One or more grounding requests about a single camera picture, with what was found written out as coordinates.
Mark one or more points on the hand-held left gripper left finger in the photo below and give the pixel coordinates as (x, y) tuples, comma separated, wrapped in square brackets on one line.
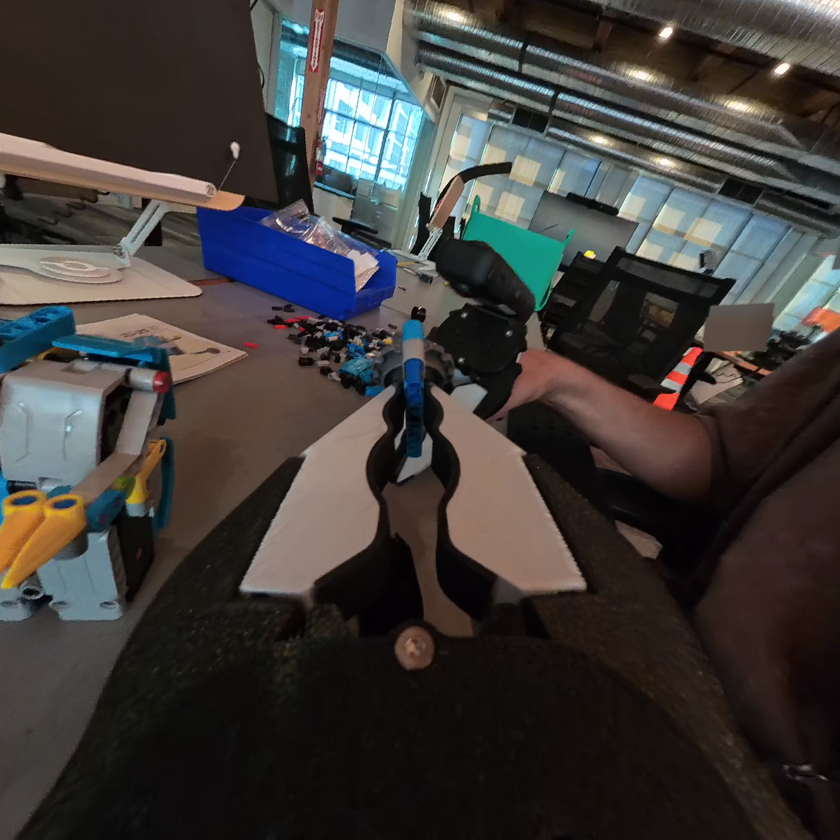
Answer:
[(315, 525)]

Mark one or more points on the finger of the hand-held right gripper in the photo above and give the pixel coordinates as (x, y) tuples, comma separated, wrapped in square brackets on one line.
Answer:
[(413, 467), (472, 398)]

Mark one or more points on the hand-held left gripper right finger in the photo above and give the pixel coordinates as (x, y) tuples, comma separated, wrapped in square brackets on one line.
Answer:
[(512, 525)]

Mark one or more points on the blue perforated beam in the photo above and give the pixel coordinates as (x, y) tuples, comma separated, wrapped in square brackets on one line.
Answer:
[(413, 407)]

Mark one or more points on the grey toothed wheel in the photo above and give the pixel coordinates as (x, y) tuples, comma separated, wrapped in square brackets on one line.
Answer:
[(387, 371)]

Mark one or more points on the pile of building pieces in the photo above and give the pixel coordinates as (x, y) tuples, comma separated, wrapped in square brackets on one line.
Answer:
[(321, 338)]

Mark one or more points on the blue toy robot model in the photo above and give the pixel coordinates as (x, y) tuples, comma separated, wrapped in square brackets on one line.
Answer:
[(59, 407)]

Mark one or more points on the person's right forearm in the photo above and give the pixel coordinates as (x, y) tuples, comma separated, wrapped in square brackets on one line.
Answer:
[(643, 433)]

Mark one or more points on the person's right hand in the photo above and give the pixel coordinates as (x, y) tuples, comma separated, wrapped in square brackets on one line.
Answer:
[(541, 377)]

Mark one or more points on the teal tote bag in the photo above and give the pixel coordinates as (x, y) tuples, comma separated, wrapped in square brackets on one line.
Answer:
[(525, 233)]

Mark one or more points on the dark computer monitor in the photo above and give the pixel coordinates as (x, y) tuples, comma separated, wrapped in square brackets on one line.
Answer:
[(590, 223)]

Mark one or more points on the black mesh office chair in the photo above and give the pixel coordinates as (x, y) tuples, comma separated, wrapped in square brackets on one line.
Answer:
[(656, 308)]

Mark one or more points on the orange striped safety cone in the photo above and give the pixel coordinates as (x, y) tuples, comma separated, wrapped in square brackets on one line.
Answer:
[(679, 380)]

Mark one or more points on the clear plastic bags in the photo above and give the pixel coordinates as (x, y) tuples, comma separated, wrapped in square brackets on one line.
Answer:
[(315, 229)]

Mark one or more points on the instruction booklet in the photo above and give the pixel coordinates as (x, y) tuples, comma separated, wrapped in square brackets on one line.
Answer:
[(197, 358)]

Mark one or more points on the blue storage bin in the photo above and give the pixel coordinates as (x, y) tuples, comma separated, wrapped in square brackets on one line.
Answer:
[(275, 262)]

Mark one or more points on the person's brown shirt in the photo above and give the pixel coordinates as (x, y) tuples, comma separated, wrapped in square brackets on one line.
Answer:
[(774, 525)]

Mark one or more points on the black divider panel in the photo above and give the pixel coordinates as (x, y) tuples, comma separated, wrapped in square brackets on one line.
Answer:
[(131, 79)]

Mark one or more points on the wooden post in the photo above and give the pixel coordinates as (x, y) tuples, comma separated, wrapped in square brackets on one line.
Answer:
[(315, 131)]

